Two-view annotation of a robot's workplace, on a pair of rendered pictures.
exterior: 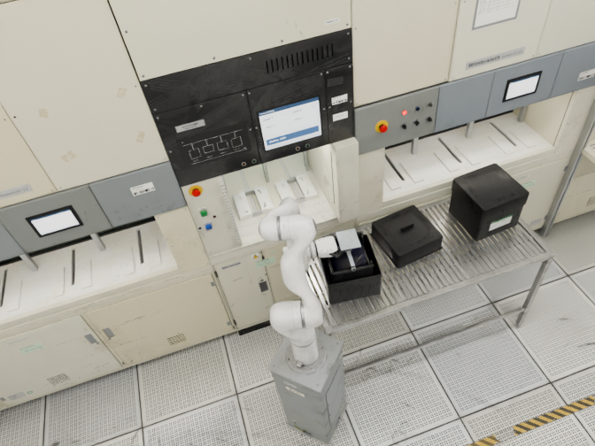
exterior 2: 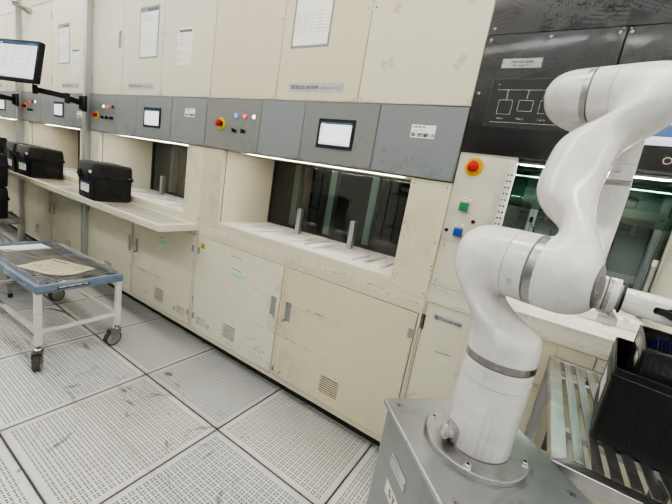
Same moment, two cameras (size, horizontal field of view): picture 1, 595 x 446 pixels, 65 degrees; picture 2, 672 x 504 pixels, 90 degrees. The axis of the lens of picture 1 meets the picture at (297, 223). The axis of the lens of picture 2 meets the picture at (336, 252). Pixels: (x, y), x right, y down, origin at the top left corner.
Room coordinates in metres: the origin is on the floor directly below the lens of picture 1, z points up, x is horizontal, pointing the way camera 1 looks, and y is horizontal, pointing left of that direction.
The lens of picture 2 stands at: (0.42, -0.09, 1.21)
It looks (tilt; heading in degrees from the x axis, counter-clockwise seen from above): 12 degrees down; 42
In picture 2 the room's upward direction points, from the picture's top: 10 degrees clockwise
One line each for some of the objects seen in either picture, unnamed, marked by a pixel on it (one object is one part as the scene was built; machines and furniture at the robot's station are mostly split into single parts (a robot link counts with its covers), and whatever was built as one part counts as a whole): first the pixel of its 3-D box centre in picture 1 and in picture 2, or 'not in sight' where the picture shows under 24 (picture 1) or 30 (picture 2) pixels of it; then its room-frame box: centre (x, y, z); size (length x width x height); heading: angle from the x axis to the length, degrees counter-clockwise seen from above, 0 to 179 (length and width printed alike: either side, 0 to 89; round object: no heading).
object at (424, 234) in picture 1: (405, 233); not in sight; (1.68, -0.59, 0.83); 0.29 x 0.29 x 0.13; 18
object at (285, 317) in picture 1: (292, 322); (499, 292); (1.08, 0.09, 1.07); 0.19 x 0.12 x 0.24; 85
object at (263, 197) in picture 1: (252, 202); not in sight; (2.05, 0.24, 0.89); 0.22 x 0.21 x 0.04; 12
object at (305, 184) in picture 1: (295, 188); (603, 311); (2.11, -0.02, 0.89); 0.22 x 0.21 x 0.04; 12
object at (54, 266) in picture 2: not in sight; (57, 266); (0.74, 2.32, 0.47); 0.31 x 0.23 x 0.02; 123
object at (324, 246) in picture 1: (325, 247); (646, 304); (1.48, -0.12, 1.06); 0.11 x 0.10 x 0.07; 94
